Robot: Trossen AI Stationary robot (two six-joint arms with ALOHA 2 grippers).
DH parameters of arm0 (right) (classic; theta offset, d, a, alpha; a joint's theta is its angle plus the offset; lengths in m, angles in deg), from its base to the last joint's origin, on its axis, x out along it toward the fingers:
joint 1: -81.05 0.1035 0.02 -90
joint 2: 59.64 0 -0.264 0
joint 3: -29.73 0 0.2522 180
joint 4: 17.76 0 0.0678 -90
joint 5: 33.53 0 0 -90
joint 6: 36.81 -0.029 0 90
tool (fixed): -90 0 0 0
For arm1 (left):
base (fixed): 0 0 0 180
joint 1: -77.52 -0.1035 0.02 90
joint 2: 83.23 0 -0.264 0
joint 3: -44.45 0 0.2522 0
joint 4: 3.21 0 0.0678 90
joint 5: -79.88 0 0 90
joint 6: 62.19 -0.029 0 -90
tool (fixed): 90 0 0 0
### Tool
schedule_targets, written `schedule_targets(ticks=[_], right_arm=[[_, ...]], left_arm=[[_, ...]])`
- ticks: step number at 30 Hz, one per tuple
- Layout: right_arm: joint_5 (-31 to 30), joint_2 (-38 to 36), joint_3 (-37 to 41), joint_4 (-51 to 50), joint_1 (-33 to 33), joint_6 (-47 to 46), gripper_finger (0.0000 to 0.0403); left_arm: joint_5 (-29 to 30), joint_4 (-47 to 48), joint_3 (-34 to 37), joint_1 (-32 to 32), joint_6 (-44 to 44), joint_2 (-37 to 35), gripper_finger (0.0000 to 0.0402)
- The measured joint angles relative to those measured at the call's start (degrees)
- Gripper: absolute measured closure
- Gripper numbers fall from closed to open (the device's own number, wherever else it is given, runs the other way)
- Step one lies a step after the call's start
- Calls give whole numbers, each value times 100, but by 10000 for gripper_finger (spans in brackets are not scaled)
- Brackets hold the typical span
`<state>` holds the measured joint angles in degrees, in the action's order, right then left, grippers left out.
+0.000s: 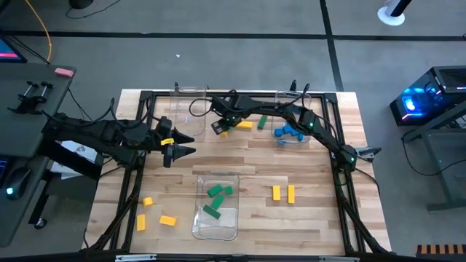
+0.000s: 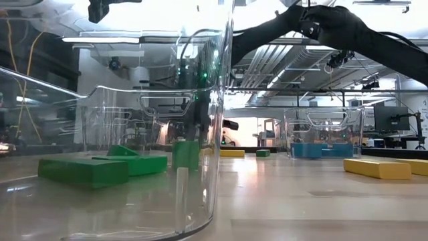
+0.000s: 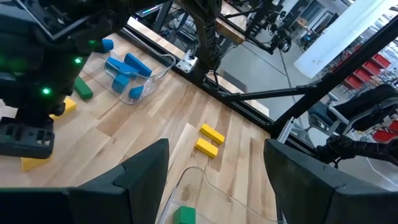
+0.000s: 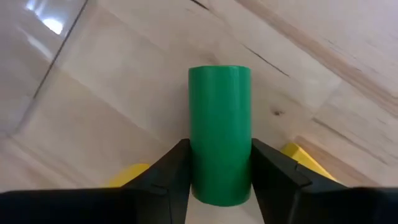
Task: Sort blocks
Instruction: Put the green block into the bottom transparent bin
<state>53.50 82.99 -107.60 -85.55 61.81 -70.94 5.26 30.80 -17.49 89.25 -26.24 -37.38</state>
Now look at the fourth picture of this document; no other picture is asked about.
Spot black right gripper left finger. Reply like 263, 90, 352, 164
0, 139, 192, 224

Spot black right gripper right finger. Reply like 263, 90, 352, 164
251, 139, 398, 224

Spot small yellow block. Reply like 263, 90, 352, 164
107, 163, 152, 189

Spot long yellow block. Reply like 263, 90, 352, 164
281, 142, 338, 183

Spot green cylinder block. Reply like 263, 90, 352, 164
188, 65, 252, 207

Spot clear plastic bin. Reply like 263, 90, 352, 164
0, 0, 90, 139

